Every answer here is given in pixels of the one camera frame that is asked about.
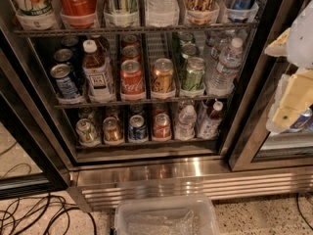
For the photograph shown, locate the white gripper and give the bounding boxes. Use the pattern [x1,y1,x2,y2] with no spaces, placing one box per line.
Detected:
[264,28,313,134]

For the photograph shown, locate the tea bottle with white cap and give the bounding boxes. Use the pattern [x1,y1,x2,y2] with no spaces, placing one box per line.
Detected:
[197,101,223,139]

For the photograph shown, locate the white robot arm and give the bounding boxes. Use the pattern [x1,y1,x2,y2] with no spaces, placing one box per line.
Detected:
[264,1,313,134]

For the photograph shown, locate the water bottle middle shelf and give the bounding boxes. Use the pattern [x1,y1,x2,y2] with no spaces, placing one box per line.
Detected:
[208,37,244,97]

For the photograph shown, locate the right fridge glass door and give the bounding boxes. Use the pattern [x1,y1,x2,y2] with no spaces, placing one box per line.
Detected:
[229,0,312,171]

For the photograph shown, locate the green can middle shelf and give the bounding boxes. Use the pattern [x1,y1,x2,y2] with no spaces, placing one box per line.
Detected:
[181,57,205,97]

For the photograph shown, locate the clear water bottle bottom shelf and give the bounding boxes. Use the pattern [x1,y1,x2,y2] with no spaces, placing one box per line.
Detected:
[175,105,197,140]

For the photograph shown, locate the gold can middle shelf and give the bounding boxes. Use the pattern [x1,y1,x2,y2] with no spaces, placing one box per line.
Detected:
[152,58,175,99]

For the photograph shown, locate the gold can shelf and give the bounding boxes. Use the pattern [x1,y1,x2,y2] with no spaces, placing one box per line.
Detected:
[103,117,123,145]
[152,58,175,99]

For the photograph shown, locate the orange can bottom shelf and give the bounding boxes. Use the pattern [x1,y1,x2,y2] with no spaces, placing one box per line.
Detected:
[153,114,171,141]

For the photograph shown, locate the clear bottle top shelf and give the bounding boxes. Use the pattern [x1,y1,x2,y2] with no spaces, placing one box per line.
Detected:
[145,0,179,27]

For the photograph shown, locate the red coca-cola can middle shelf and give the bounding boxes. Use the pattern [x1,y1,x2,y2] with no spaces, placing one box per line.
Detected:
[120,60,146,101]

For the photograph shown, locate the blue pepsi can bottom shelf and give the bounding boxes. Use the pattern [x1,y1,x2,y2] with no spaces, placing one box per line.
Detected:
[129,115,148,142]

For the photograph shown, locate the gold can bottom shelf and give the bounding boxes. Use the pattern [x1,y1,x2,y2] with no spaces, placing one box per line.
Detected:
[103,117,123,145]

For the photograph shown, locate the large tea bottle middle shelf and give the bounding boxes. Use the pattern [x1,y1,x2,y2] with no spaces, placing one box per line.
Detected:
[82,40,114,103]

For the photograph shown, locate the green white can bottom shelf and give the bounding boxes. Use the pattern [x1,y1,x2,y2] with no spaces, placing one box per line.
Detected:
[76,118,101,147]

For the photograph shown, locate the red coca-cola bottle top shelf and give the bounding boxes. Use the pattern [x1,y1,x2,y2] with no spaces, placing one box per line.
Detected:
[61,0,97,28]

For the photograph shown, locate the stainless fridge bottom grille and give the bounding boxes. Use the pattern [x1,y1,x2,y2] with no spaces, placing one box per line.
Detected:
[67,157,313,212]

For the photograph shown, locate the blue can middle shelf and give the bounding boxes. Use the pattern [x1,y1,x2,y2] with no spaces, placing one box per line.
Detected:
[50,64,81,99]

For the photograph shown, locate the white 7up bottle top shelf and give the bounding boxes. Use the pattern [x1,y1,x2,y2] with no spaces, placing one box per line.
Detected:
[15,0,55,30]

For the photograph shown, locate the blue can behind right door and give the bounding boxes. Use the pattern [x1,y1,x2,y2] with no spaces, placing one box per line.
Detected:
[290,108,312,132]

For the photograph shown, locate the clear plastic bin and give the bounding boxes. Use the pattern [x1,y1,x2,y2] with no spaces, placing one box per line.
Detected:
[114,195,220,235]

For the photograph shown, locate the left fridge door frame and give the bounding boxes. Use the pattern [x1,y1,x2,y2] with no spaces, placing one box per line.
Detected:
[0,32,68,200]

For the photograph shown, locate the black cables on floor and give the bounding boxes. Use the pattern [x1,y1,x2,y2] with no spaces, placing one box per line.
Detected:
[0,193,98,235]

